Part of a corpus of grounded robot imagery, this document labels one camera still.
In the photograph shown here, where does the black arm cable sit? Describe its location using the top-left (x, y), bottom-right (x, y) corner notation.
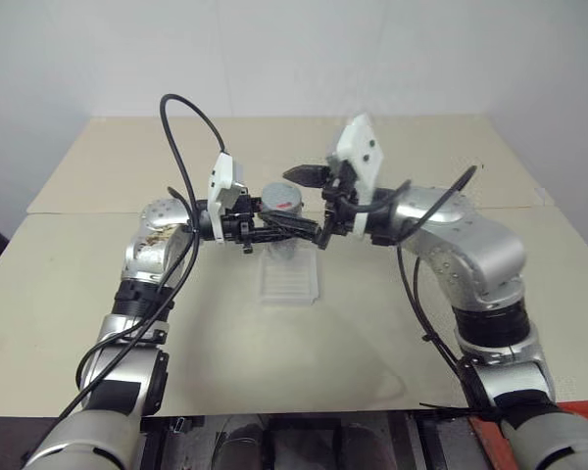
top-left (53, 92), bottom-right (229, 427)
top-left (340, 164), bottom-right (506, 427)

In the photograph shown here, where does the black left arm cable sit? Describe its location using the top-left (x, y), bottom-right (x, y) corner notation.
top-left (53, 92), bottom-right (229, 427)

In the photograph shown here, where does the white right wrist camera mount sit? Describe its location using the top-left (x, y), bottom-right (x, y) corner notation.
top-left (324, 114), bottom-right (386, 236)

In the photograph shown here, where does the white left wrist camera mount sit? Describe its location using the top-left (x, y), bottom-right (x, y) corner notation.
top-left (207, 152), bottom-right (249, 245)

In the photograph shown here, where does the grey jar lid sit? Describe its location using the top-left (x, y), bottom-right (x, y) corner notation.
top-left (261, 181), bottom-right (309, 218)

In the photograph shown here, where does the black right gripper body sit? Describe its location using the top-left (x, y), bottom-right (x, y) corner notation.
top-left (321, 163), bottom-right (362, 237)

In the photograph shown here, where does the red panel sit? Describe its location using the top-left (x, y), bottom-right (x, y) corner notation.
top-left (467, 397), bottom-right (588, 470)

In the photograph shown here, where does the clear plastic box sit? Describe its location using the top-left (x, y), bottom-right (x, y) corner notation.
top-left (258, 244), bottom-right (321, 306)

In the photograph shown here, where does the clear plastic jar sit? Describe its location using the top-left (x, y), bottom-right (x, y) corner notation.
top-left (267, 238), bottom-right (303, 262)

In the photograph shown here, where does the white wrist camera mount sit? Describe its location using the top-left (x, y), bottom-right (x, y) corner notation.
top-left (207, 152), bottom-right (249, 245)
top-left (324, 114), bottom-right (386, 236)

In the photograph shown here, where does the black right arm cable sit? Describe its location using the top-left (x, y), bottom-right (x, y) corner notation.
top-left (340, 164), bottom-right (506, 427)

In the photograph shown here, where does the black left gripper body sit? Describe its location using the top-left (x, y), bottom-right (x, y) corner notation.
top-left (223, 187), bottom-right (267, 257)

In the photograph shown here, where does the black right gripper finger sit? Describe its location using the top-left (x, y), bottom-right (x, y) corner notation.
top-left (282, 164), bottom-right (332, 190)
top-left (315, 214), bottom-right (336, 252)

